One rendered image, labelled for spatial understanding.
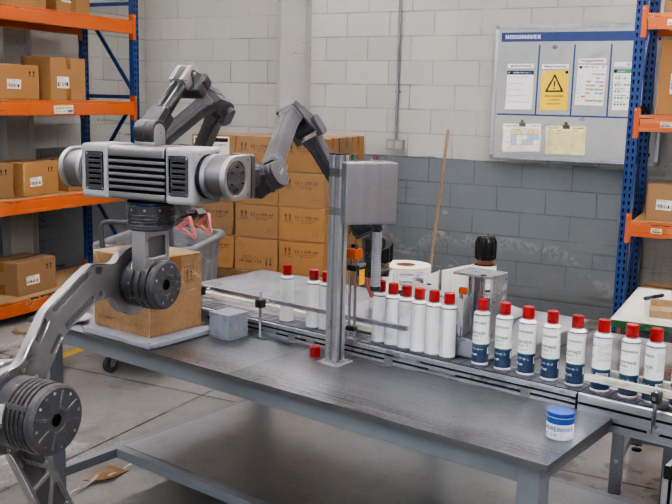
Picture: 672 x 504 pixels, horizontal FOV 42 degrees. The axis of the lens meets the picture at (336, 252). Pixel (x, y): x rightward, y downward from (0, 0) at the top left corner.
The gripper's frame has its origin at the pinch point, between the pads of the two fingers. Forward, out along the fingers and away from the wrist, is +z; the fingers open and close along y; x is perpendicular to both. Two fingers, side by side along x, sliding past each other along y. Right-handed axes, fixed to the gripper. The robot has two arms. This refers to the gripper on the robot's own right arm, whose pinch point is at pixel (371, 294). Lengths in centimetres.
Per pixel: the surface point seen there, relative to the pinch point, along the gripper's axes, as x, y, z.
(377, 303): 8.3, -7.9, 0.2
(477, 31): -408, 182, -120
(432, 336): 9.2, -29.4, 7.4
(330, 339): 22.1, 0.6, 10.9
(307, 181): -251, 229, -7
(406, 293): 7.9, -18.6, -4.5
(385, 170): 14.0, -13.7, -43.6
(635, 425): 13, -95, 20
